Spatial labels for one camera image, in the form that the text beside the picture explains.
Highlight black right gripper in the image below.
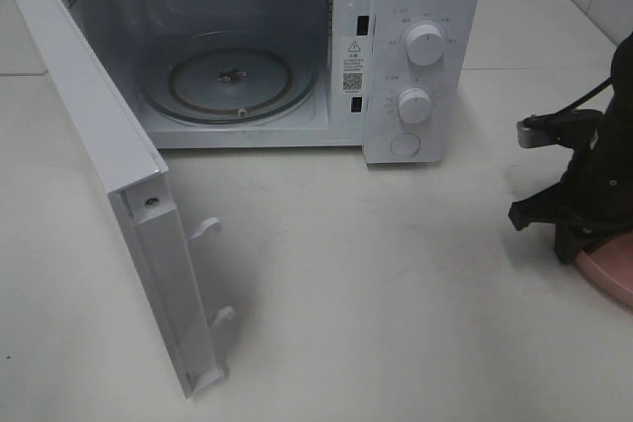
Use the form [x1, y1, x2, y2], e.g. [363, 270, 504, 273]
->
[508, 110, 632, 265]

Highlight pink round plate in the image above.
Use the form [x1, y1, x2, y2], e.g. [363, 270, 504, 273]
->
[575, 233, 632, 308]

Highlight round white door button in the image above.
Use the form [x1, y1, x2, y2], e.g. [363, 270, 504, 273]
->
[390, 133, 421, 158]

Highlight white microwave door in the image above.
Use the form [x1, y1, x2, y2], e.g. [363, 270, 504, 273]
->
[15, 0, 234, 397]

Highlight lower white timer knob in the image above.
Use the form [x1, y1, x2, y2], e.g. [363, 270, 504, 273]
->
[397, 88, 432, 125]

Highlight upper white power knob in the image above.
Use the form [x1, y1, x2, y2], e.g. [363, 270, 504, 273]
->
[403, 20, 447, 66]

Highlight white microwave oven body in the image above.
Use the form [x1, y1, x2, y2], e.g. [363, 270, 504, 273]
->
[65, 0, 478, 164]

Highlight glass microwave turntable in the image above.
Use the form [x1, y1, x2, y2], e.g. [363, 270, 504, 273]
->
[141, 47, 317, 126]

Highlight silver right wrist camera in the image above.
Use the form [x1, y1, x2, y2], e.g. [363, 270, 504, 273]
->
[516, 110, 603, 150]

